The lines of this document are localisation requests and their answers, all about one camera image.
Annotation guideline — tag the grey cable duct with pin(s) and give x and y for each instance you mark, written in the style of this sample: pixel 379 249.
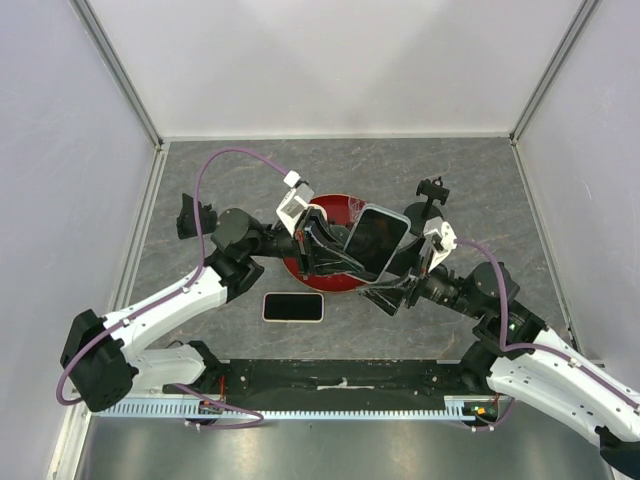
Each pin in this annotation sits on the grey cable duct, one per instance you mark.
pixel 448 408

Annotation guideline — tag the black phone stand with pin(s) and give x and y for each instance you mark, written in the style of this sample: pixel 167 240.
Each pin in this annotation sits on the black phone stand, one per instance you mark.
pixel 434 192

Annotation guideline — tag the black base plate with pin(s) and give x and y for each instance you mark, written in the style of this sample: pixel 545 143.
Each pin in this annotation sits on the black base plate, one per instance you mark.
pixel 265 383

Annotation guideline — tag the black phone pink case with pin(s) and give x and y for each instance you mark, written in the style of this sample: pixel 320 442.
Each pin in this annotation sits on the black phone pink case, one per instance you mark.
pixel 293 307

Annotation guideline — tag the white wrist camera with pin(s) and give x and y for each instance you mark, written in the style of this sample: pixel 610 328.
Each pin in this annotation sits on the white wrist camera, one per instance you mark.
pixel 295 202
pixel 440 241

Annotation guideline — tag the red round tray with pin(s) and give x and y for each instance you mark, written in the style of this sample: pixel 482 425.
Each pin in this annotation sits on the red round tray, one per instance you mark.
pixel 336 207

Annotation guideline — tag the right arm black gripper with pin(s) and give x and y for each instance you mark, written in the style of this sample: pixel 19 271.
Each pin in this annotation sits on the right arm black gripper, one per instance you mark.
pixel 404 262

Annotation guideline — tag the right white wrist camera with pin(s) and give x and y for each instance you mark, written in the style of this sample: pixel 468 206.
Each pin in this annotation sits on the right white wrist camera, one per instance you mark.
pixel 440 241

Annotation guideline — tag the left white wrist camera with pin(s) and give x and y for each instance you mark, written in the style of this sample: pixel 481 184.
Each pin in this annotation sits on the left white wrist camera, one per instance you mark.
pixel 295 202

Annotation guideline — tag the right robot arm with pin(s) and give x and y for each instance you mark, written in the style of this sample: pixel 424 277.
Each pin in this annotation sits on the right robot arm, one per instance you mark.
pixel 516 353

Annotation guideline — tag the clear plastic tumbler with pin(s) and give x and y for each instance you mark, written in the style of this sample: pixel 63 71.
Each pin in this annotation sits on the clear plastic tumbler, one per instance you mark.
pixel 355 206

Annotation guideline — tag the black wedge stand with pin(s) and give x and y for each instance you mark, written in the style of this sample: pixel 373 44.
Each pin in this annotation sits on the black wedge stand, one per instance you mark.
pixel 186 221

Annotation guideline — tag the black phone clear case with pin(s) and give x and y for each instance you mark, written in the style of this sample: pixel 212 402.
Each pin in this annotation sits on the black phone clear case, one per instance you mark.
pixel 374 240

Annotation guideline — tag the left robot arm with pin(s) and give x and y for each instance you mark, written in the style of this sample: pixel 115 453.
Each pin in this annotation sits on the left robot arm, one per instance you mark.
pixel 105 358

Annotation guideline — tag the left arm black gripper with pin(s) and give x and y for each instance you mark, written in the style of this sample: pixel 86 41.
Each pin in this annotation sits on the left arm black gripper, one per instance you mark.
pixel 311 224

